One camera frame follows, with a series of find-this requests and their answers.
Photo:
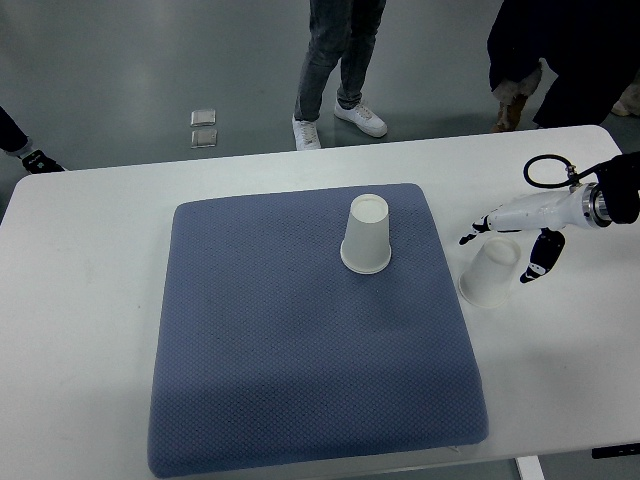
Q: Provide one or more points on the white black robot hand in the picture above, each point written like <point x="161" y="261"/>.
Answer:
<point x="548" y="213"/>

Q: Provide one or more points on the white paper cup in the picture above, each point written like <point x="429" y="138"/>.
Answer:
<point x="366" y="248"/>
<point x="486" y="281"/>

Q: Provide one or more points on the person in dark clothes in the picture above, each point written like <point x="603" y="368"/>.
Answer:
<point x="591" y="46"/>

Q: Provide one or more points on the white paper cup on mat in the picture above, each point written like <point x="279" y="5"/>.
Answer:
<point x="366" y="248"/>

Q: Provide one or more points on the black table control panel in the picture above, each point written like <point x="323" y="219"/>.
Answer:
<point x="616" y="451"/>

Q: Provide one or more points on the white table leg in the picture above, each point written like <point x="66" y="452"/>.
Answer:
<point x="529" y="468"/>

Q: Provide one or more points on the blue textured cushion mat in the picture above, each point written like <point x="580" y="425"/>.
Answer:
<point x="271" y="351"/>

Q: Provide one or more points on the upper silver floor plate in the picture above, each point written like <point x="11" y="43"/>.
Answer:
<point x="203" y="117"/>

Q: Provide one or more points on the person with black sneaker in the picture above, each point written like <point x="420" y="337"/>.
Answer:
<point x="15" y="143"/>

